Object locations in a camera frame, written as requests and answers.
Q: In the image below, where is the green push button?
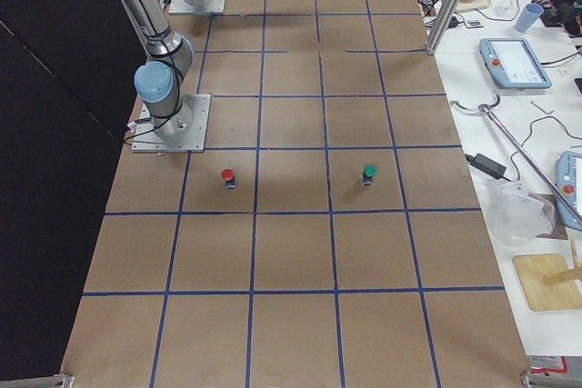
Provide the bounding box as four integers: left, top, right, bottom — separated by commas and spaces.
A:
362, 164, 377, 186

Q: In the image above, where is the red push button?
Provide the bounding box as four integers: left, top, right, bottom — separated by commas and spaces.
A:
221, 168, 237, 190

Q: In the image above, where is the blue teach pendant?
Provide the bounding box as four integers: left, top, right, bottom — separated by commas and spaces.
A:
478, 38, 552, 89

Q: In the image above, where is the blue plastic cup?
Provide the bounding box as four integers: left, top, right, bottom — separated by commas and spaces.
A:
514, 3, 545, 33

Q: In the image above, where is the metal cane rod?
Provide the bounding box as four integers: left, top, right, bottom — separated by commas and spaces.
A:
450, 95, 581, 224

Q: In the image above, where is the black power adapter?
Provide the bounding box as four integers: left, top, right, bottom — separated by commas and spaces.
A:
468, 154, 507, 180

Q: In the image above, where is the clear plastic bag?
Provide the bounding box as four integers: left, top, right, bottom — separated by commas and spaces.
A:
484, 181, 556, 246

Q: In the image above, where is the wooden board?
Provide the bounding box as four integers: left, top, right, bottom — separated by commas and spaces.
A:
513, 254, 581, 312

